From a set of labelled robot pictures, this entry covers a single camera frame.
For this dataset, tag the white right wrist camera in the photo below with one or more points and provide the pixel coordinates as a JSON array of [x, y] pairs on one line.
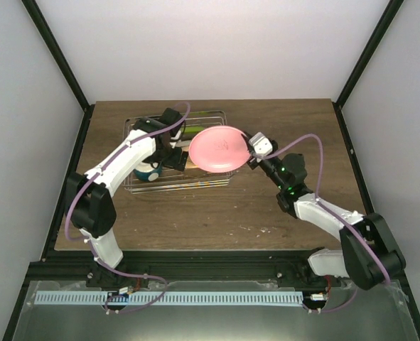
[[260, 145]]

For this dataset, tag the black aluminium frame post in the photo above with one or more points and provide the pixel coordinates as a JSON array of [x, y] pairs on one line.
[[381, 28]]

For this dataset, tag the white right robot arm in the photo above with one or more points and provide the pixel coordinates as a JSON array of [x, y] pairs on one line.
[[368, 254]]

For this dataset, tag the cream orange bear plate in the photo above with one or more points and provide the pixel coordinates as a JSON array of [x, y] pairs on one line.
[[190, 164]]

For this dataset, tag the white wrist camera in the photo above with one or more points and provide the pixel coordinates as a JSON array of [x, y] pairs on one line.
[[260, 145], [178, 135]]

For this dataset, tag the light blue slotted strip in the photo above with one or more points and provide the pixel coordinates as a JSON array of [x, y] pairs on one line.
[[178, 298]]

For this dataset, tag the black front frame rail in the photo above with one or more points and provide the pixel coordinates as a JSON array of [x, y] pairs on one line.
[[286, 268]]

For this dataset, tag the woven bamboo tray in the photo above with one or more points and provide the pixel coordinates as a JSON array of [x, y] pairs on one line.
[[183, 143]]

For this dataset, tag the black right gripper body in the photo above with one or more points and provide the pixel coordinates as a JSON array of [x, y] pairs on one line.
[[273, 175]]

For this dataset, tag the black left frame post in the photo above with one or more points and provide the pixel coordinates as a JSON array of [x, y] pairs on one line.
[[53, 46]]

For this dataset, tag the green plastic plate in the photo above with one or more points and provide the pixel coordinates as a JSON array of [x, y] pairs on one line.
[[192, 130]]

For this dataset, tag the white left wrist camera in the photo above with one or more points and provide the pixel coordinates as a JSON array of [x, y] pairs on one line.
[[178, 135]]

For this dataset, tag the white and teal bowl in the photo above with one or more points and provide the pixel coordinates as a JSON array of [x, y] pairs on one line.
[[148, 172]]

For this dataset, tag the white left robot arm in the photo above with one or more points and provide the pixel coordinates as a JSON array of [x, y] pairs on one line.
[[149, 147]]

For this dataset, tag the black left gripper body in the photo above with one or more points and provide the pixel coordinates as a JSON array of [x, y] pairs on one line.
[[171, 161]]

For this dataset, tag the pink rimmed plate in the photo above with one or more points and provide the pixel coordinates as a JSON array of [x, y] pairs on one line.
[[219, 149]]

